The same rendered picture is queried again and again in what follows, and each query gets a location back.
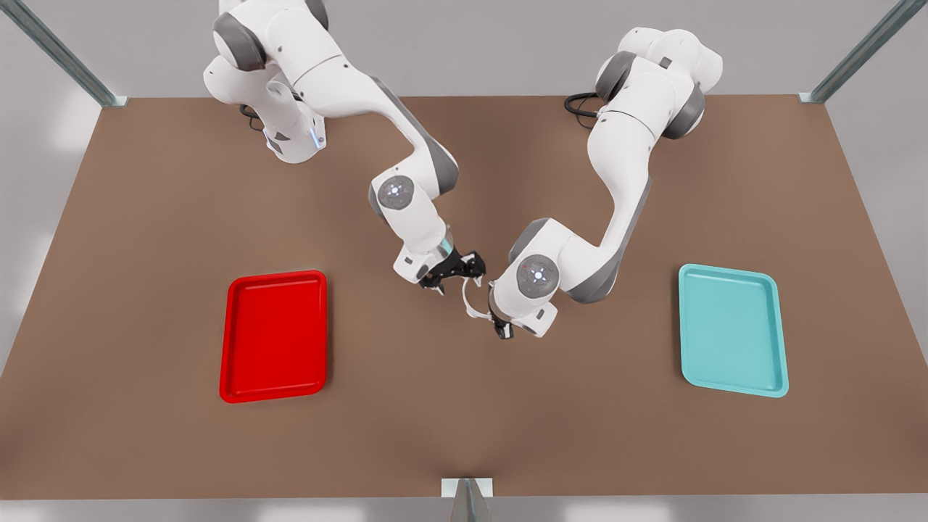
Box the white drainage pipe clamp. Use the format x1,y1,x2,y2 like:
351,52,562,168
462,277,492,320

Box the red rectangular tray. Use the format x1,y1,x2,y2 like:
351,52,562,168
219,270,328,404

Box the teal rectangular tray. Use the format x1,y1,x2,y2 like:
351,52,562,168
678,263,790,399

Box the silver frame post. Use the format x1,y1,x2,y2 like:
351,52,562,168
798,0,928,104
0,0,129,109
442,477,494,522

